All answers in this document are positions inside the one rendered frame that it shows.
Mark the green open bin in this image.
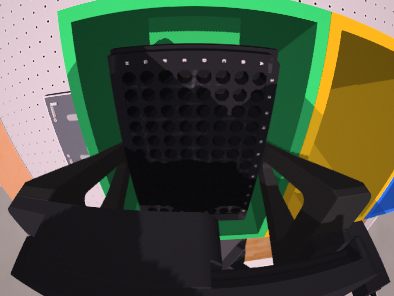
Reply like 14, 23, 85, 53
57, 0, 331, 240

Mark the yellow recycle bin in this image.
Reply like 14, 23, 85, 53
299, 12, 394, 222

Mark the blue bin with label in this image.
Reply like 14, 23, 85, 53
363, 177, 394, 220

